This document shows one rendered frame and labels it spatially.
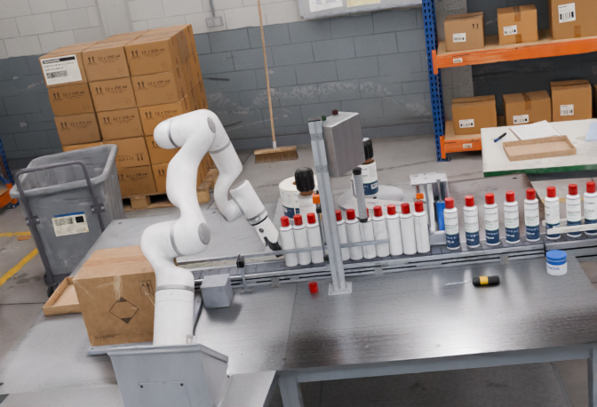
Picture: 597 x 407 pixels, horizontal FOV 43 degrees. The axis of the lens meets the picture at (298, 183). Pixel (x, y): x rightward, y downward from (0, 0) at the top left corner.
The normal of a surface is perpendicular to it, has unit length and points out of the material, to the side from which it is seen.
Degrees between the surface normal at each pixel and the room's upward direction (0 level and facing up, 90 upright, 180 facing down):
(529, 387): 1
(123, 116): 89
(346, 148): 90
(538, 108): 90
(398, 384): 0
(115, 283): 90
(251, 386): 0
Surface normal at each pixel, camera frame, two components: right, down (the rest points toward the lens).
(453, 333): -0.15, -0.93
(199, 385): -0.15, 0.36
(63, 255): 0.13, 0.37
